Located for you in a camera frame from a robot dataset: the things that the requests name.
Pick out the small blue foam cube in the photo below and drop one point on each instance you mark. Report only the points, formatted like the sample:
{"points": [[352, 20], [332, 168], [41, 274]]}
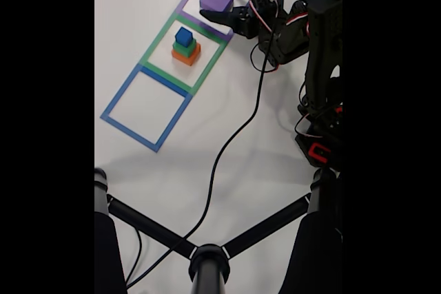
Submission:
{"points": [[183, 36]]}

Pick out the green foam cube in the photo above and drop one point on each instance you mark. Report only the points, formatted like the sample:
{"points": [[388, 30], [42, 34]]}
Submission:
{"points": [[184, 51]]}

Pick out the orange foam block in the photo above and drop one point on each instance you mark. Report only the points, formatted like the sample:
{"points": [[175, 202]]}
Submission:
{"points": [[187, 60]]}

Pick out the green tape square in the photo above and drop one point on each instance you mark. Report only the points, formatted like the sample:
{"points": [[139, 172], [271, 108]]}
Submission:
{"points": [[160, 39]]}

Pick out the red table clamp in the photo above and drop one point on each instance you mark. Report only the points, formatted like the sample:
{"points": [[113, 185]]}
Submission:
{"points": [[313, 152]]}

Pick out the blue tape square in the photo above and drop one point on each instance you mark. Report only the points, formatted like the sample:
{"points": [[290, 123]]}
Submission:
{"points": [[115, 101]]}

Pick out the black tripod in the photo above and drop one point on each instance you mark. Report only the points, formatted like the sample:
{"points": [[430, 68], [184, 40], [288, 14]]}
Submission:
{"points": [[206, 266]]}

